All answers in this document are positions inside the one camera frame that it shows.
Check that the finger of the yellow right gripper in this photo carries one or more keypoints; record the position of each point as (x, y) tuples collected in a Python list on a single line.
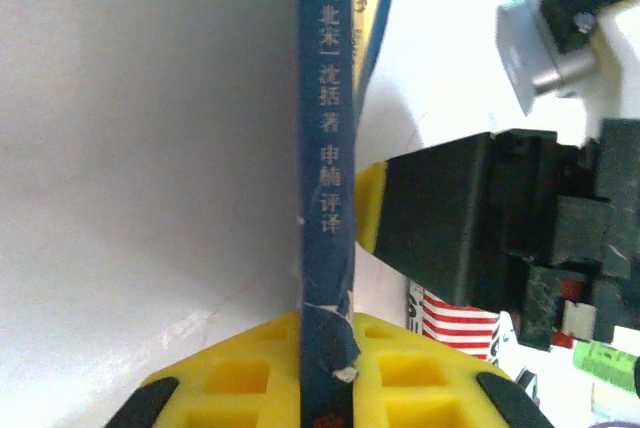
[(435, 218)]

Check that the dark blue paperback book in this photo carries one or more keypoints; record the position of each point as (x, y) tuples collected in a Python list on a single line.
[(325, 148)]

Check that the green plastic marker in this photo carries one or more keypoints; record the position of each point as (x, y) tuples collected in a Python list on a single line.
[(605, 365)]

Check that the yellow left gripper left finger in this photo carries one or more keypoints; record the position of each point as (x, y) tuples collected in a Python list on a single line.
[(235, 378)]

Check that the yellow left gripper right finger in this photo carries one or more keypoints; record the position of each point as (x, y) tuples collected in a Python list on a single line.
[(415, 378)]

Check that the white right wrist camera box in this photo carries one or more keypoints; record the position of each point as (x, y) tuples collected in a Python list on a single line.
[(545, 48)]

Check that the flag print packet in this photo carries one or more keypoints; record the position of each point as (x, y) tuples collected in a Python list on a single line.
[(450, 325)]

